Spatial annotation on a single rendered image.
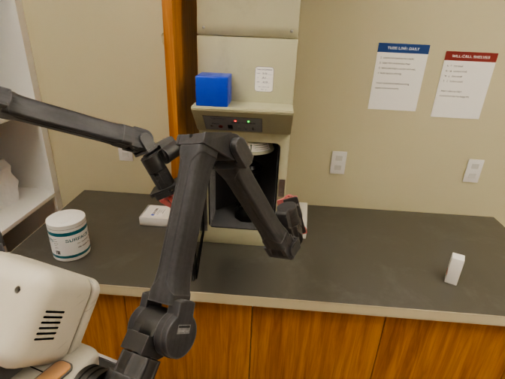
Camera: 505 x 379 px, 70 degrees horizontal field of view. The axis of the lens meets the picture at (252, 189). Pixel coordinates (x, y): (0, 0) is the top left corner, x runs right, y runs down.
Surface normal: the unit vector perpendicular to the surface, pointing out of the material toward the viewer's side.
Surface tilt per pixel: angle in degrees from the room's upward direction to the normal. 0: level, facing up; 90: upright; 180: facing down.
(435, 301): 0
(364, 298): 0
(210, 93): 90
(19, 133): 90
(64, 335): 90
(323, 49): 90
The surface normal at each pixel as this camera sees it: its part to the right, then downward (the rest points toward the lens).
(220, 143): 0.83, 0.02
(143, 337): -0.47, -0.53
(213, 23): -0.07, 0.41
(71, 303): 0.93, 0.18
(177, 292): 0.81, -0.24
